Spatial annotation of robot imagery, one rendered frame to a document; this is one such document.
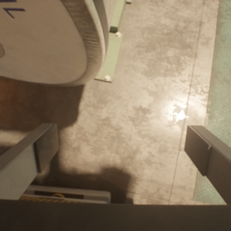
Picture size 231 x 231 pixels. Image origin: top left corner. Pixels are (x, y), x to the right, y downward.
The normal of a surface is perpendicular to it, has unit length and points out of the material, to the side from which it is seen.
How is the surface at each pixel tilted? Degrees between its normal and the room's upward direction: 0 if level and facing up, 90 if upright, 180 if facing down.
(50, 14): 90
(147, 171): 0
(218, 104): 0
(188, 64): 0
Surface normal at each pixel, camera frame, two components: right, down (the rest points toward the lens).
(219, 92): -0.06, -0.14
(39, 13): -0.22, 0.97
